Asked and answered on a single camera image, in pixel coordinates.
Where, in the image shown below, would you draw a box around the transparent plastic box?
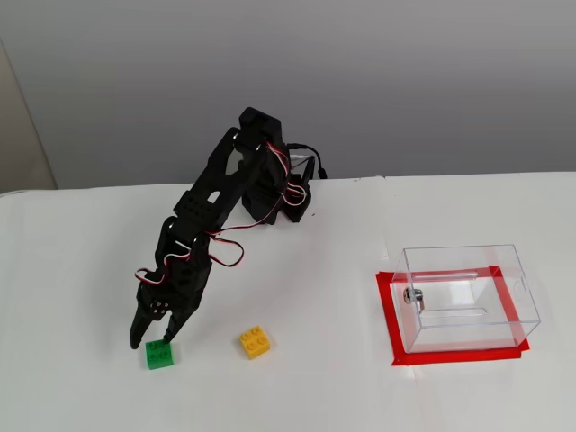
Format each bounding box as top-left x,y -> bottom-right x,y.
390,243 -> 543,356

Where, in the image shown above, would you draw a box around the silver metal lock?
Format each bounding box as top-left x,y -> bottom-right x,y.
402,287 -> 428,312

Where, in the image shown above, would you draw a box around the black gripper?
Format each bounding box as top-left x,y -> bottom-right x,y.
129,257 -> 214,350

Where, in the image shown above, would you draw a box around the yellow lego brick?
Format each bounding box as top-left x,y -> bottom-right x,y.
238,325 -> 274,362

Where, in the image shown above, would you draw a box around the red tape square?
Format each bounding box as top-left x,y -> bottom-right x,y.
374,265 -> 532,368

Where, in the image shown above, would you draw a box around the green lego brick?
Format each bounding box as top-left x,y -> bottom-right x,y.
144,339 -> 178,372

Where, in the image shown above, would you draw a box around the red white servo cable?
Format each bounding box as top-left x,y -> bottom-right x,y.
134,214 -> 283,290
264,140 -> 312,209

